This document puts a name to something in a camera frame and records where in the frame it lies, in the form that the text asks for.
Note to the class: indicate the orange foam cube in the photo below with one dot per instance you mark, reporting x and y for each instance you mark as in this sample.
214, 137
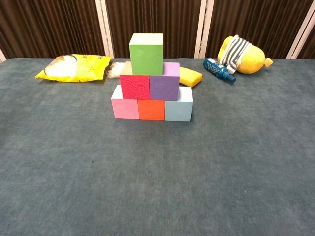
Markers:
151, 109

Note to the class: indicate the light blue foam cube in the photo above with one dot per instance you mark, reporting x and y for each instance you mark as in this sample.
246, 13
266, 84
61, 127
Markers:
178, 110

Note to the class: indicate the pink foam cube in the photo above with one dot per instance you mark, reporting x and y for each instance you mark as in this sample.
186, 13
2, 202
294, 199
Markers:
125, 109

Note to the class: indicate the white screen frame post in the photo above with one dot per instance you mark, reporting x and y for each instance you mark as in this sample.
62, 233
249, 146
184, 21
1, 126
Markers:
200, 37
2, 56
299, 41
106, 44

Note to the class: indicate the teal felt table cover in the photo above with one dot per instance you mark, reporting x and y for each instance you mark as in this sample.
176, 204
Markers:
147, 159

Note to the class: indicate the yellow plush toy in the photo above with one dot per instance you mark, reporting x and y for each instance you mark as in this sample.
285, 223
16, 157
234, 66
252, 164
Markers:
253, 59

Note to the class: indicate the red foam cube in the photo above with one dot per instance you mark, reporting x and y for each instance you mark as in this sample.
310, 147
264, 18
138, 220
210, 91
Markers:
135, 87

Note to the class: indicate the yellow sponge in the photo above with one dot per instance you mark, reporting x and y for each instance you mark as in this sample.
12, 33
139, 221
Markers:
192, 77

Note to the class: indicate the green foam cube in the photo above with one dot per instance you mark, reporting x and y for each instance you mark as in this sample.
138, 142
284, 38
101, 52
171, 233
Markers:
146, 59

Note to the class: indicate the clear pack of white sticks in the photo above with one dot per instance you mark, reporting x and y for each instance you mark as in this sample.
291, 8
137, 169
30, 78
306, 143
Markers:
115, 70

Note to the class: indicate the yellow snack bag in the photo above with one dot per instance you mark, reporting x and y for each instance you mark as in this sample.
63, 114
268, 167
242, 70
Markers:
91, 68

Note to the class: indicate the purple foam cube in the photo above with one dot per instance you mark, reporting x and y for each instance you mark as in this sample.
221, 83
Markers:
163, 87

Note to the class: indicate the dark brown pleated screen panel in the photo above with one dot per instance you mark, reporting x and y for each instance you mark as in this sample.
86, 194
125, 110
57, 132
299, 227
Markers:
310, 46
152, 17
258, 19
49, 24

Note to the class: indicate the blue white striped sock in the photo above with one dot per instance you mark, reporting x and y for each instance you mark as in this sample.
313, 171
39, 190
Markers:
236, 51

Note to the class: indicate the blue spray bottle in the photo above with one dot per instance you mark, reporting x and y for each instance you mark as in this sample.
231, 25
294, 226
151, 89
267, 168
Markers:
216, 70

